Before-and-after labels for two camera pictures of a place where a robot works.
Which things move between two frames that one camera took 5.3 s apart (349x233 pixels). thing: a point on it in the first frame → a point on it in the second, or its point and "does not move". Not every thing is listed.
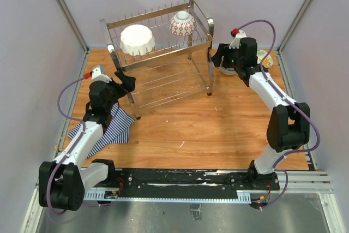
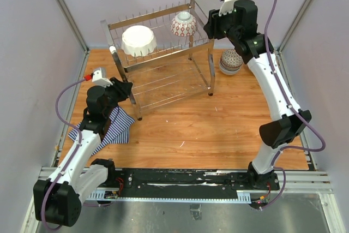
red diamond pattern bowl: x=182 y=24 does not move
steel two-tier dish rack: x=166 y=51 does not move
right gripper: x=222 y=50 → x=212 y=26
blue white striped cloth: x=116 y=132 does not move
